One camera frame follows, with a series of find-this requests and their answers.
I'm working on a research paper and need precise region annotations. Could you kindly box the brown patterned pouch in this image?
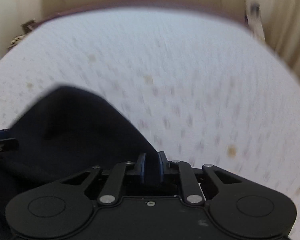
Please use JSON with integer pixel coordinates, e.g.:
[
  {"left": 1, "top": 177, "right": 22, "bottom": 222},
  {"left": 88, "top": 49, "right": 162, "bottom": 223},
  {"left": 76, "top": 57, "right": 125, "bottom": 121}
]
[{"left": 21, "top": 20, "right": 36, "bottom": 34}]

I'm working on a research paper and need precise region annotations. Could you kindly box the beige curtain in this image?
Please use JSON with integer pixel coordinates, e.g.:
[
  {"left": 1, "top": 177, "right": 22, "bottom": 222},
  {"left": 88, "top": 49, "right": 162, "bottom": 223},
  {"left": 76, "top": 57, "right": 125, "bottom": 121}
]
[{"left": 266, "top": 0, "right": 300, "bottom": 79}]

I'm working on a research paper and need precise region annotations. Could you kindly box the grey bedside table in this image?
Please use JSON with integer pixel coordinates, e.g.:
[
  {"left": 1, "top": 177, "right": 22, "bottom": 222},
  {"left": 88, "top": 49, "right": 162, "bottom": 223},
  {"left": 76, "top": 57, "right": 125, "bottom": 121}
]
[{"left": 7, "top": 34, "right": 27, "bottom": 51}]

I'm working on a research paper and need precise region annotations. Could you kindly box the black hoodie with white stripes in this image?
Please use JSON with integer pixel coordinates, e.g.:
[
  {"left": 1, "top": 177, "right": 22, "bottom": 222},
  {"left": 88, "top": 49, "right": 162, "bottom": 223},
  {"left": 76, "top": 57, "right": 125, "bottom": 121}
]
[{"left": 0, "top": 86, "right": 160, "bottom": 184}]

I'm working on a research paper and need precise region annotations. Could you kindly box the floral white bed cover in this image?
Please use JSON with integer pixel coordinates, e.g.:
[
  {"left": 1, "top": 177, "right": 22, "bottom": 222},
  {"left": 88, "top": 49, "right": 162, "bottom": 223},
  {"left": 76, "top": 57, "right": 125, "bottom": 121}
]
[{"left": 0, "top": 7, "right": 300, "bottom": 239}]

